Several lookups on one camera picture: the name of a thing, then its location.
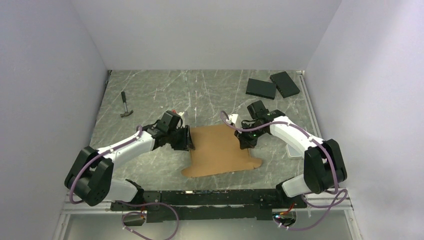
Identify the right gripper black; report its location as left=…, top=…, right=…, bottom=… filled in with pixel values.
left=234, top=122, right=266, bottom=150

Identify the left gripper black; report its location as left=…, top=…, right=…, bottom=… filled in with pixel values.
left=167, top=125, right=195, bottom=151

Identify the brown cardboard box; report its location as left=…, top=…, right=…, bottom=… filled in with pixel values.
left=181, top=124, right=263, bottom=178

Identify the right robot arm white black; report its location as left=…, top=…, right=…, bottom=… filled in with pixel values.
left=227, top=100, right=348, bottom=208

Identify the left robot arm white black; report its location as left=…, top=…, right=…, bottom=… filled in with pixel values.
left=64, top=110, right=195, bottom=210

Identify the white rectangular tray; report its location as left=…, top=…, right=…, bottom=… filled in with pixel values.
left=286, top=144, right=304, bottom=158

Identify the black foam block near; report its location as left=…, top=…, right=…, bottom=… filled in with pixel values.
left=245, top=78, right=277, bottom=100

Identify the black foam block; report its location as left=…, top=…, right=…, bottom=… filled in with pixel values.
left=269, top=71, right=300, bottom=98
left=245, top=78, right=277, bottom=100

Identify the black foam block far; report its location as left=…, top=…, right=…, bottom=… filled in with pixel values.
left=269, top=71, right=300, bottom=98

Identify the small black hammer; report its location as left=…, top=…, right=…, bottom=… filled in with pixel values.
left=120, top=91, right=134, bottom=118

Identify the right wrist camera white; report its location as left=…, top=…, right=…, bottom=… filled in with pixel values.
left=226, top=114, right=242, bottom=129

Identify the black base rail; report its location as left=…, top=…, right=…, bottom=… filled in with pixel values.
left=110, top=187, right=307, bottom=223

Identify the aluminium frame rail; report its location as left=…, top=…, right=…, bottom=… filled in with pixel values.
left=61, top=190, right=115, bottom=215

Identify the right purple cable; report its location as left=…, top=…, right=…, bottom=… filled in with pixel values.
left=220, top=110, right=349, bottom=232

